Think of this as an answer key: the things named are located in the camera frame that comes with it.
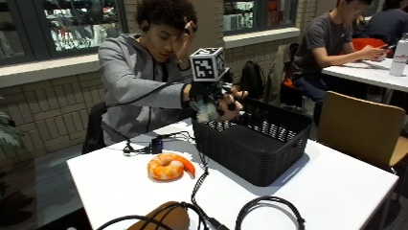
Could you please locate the small black hub box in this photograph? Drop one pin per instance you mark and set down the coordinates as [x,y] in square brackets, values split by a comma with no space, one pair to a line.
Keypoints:
[155,145]

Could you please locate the brown chair back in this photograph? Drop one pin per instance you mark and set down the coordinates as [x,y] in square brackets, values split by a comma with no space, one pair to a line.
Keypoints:
[170,218]

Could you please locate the dark framed window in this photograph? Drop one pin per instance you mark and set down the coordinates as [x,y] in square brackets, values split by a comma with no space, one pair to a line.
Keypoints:
[64,25]
[259,14]

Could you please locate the phone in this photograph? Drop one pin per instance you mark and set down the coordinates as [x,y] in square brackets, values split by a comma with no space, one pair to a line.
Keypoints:
[388,46]

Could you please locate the person in grey hoodie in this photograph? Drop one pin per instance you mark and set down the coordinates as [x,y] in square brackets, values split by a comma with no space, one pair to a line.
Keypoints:
[127,73]

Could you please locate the white cube with black markers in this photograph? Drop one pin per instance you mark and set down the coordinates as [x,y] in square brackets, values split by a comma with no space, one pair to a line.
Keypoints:
[206,64]

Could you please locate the orange chair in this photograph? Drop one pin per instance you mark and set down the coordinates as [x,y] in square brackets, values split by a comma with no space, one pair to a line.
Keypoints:
[367,43]

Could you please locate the beige jacket on chair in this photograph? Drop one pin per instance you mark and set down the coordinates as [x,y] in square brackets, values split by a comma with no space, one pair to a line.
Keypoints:
[277,73]

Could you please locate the black woven plastic basket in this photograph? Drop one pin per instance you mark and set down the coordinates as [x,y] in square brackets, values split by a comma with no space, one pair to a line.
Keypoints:
[255,143]

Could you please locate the white table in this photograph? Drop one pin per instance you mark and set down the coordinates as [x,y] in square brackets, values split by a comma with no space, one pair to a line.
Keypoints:
[369,73]

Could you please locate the orange shrimp plush toy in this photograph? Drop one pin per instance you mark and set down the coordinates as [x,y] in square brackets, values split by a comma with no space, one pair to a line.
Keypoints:
[166,166]

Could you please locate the black backpack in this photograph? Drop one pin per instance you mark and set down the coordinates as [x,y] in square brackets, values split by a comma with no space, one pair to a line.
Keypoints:
[252,80]

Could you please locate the white and teal fluffy toy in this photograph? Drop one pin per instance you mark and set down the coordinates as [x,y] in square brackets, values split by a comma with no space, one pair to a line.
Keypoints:
[206,113]

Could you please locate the white bottle with red label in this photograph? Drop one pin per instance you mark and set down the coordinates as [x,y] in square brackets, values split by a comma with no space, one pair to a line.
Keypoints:
[398,57]

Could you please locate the tan wooden chair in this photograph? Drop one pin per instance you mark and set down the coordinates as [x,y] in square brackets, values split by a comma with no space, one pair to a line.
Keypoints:
[360,127]

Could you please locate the green plant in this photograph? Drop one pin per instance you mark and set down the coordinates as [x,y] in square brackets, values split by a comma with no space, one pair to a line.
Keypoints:
[8,131]

